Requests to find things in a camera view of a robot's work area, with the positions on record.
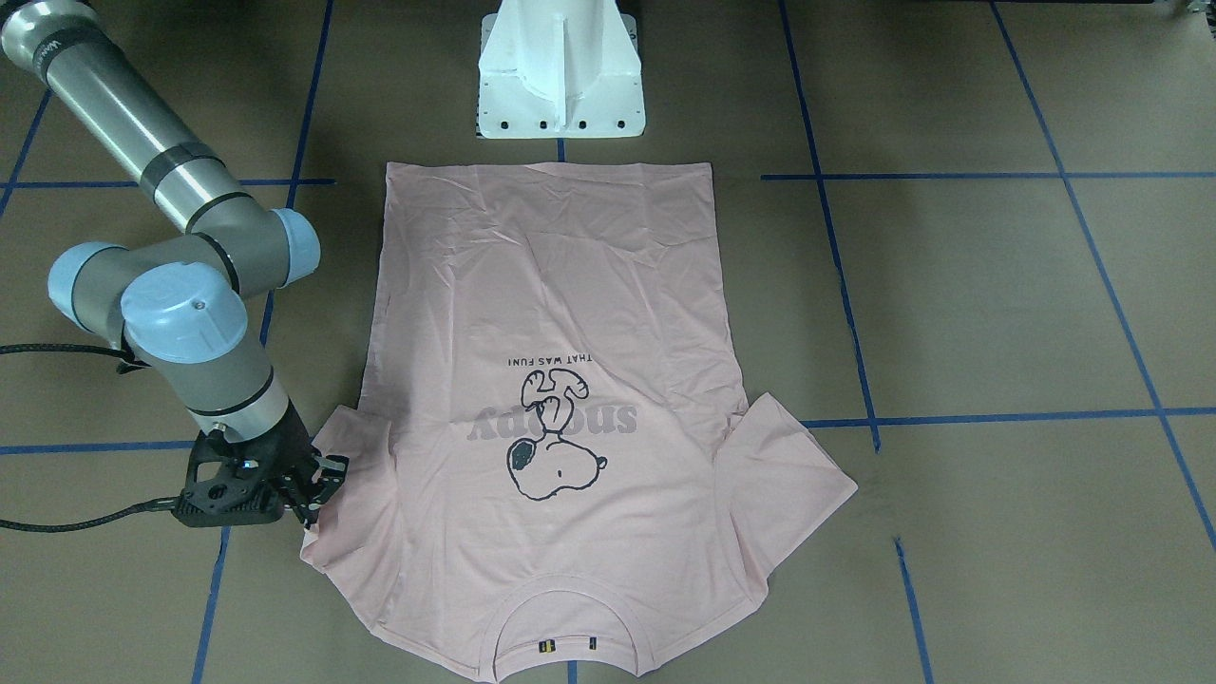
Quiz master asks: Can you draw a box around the pink Snoopy t-shirt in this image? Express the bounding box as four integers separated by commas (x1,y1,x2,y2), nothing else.
300,161,857,683

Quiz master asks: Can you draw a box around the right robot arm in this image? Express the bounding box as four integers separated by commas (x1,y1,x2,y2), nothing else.
2,1,349,533

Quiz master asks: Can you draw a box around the white mounting column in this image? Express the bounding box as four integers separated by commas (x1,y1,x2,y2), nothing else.
475,1,647,140

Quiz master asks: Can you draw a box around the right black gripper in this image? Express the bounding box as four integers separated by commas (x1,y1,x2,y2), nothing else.
171,403,351,529

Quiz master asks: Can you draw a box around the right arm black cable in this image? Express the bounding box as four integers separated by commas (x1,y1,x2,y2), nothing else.
0,342,191,533

